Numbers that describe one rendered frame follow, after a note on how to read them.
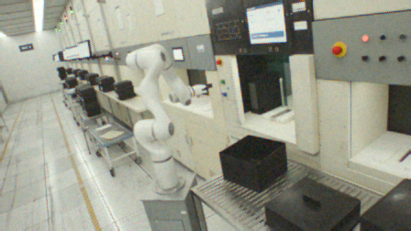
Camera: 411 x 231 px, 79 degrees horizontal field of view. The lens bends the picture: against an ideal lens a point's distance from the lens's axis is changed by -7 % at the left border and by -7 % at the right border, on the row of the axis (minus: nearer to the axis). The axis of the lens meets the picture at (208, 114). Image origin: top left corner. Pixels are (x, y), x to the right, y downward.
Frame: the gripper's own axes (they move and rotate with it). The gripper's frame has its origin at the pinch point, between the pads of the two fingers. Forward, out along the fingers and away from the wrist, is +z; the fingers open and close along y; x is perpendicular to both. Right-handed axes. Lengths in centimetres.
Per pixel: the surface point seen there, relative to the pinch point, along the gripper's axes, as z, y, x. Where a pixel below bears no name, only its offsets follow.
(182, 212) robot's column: -59, 44, -53
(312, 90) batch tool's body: 9, 82, 3
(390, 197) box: -22, 134, -19
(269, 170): -17, 72, -35
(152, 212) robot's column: -72, 31, -54
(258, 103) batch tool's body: 36.8, 8.8, -23.2
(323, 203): -23, 109, -34
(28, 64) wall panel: -153, -1320, 35
